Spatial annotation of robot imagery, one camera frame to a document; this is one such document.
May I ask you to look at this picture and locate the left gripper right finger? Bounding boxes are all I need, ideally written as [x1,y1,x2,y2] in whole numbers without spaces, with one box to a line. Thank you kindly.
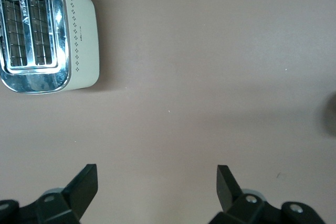
[209,165,266,224]

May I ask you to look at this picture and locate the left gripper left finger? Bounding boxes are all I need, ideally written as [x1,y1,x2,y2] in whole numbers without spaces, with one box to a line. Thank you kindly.
[35,163,99,224]

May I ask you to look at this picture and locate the beige chrome toaster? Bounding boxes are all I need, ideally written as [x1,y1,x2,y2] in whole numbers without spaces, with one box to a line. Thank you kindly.
[0,0,100,94]

